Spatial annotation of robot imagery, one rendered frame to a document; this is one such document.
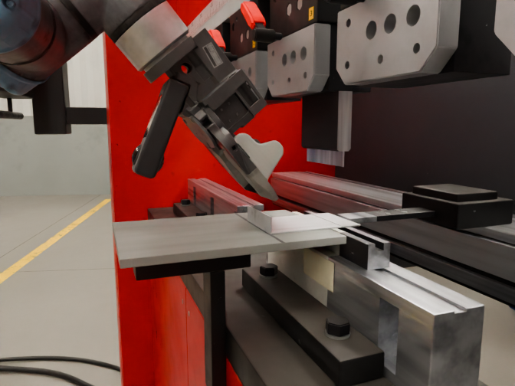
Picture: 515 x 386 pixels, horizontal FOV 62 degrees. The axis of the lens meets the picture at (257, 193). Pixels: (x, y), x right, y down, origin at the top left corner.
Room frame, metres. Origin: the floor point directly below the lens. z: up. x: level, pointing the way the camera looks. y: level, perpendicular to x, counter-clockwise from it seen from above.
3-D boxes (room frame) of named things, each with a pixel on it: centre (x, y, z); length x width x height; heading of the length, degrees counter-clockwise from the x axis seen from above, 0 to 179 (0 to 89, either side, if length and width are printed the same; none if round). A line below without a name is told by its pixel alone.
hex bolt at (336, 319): (0.44, -0.09, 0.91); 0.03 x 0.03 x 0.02
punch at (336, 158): (0.60, -0.09, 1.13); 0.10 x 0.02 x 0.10; 21
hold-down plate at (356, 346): (0.54, -0.05, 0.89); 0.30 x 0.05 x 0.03; 21
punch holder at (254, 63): (0.80, -0.01, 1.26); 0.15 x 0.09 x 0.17; 21
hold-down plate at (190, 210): (1.14, 0.17, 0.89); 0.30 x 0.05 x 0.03; 21
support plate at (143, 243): (0.54, 0.05, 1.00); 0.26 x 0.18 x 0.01; 111
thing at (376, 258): (0.57, -0.10, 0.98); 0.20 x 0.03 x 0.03; 21
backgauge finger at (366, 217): (0.64, -0.24, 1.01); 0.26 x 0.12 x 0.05; 111
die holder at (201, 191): (1.11, 0.10, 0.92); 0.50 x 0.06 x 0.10; 21
